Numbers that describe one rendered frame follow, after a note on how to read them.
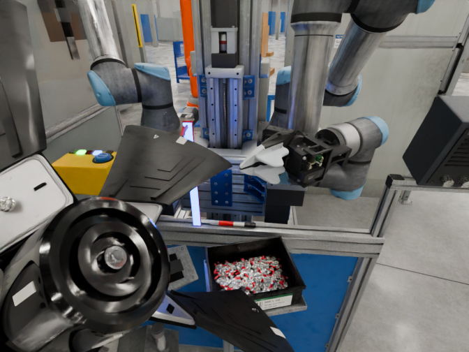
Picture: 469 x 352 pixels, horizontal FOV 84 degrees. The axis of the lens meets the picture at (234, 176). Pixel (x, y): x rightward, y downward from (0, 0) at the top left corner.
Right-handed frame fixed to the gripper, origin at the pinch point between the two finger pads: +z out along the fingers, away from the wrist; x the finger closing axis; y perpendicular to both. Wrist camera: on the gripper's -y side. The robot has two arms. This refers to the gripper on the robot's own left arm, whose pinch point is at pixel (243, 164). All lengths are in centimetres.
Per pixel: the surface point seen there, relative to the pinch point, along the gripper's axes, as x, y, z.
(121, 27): 61, -661, -116
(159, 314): 2.0, 16.7, 21.0
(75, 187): 21, -38, 28
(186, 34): 34, -365, -145
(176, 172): -0.3, -2.8, 11.4
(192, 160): 0.8, -6.5, 6.9
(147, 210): -0.7, 4.3, 18.1
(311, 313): 73, 8, -32
